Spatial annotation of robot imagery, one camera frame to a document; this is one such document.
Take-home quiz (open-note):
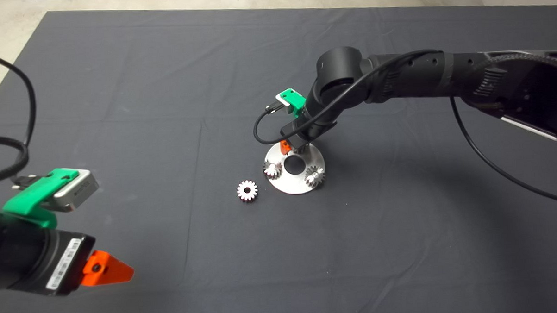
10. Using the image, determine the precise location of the smooth black right camera cable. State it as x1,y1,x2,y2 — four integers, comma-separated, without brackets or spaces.
250,45,557,218

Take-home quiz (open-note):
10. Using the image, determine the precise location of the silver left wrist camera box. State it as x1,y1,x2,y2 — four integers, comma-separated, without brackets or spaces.
52,170,100,213

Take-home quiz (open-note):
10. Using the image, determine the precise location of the round metal plate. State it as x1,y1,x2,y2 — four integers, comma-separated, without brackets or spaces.
264,141,327,196

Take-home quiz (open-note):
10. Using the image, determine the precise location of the smooth black left camera cable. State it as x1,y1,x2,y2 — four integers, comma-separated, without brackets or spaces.
0,46,51,191

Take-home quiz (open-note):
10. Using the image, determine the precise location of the dark grey table cloth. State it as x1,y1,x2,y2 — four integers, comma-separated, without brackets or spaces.
0,0,557,313

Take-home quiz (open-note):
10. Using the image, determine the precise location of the small steel gear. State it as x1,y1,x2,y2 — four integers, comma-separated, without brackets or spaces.
304,166,326,189
262,160,282,180

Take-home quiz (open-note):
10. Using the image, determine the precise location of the white gear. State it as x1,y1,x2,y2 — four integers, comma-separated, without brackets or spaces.
236,180,259,202

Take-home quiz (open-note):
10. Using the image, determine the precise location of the smooth black camera cable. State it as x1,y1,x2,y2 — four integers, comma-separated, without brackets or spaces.
250,45,557,218
0,46,51,191

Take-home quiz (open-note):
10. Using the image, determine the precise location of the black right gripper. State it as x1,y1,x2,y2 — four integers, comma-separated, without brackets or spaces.
279,92,340,155

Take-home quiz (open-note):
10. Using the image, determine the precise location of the green right camera mount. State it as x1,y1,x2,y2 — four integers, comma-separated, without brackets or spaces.
280,88,307,119

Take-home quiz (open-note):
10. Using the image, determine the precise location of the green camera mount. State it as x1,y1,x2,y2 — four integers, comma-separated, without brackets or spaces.
280,88,307,119
1,168,82,231

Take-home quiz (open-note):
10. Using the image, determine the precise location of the green left camera mount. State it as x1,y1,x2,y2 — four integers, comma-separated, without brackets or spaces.
1,168,82,231

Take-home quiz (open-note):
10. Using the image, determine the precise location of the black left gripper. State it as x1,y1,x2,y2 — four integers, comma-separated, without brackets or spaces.
3,216,136,298

